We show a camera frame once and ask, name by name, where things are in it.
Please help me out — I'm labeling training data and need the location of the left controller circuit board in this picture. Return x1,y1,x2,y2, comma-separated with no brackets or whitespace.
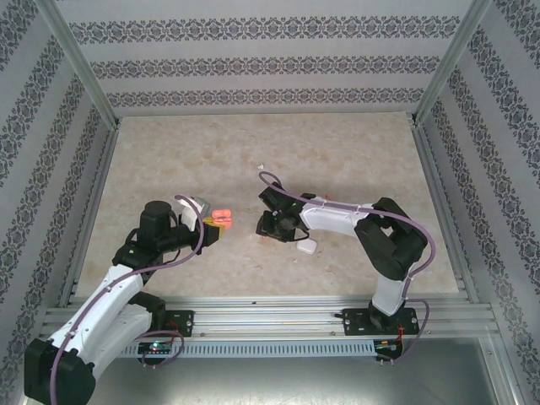
138,341,175,355

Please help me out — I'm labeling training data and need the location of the grey sheet metal panel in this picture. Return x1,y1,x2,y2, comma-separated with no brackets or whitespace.
41,356,520,405

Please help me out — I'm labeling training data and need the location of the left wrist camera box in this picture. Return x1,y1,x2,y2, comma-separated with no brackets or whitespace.
174,194,213,232

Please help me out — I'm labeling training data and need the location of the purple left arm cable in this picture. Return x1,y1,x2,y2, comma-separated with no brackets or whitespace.
46,193,208,405

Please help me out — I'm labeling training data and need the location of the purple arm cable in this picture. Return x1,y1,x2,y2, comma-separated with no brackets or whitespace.
256,170,438,364
46,193,208,405

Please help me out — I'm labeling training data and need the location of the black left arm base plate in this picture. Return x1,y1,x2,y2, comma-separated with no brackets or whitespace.
164,310,196,338

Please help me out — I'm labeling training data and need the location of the aluminium frame side rail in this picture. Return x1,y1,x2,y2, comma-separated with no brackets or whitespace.
412,124,481,304
57,124,123,307

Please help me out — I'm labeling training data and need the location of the aluminium mounting rail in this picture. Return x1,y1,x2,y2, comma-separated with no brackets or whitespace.
40,294,495,339

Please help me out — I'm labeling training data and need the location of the slotted grey cable tray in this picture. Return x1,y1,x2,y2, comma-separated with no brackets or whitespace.
121,339,377,359

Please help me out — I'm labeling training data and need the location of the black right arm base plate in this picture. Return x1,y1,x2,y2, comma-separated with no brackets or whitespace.
341,306,419,338

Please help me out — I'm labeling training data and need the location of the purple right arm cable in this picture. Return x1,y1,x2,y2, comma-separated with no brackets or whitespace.
256,170,438,364

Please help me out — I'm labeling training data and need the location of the aluminium frame corner post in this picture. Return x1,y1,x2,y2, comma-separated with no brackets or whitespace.
411,0,494,127
40,0,122,128

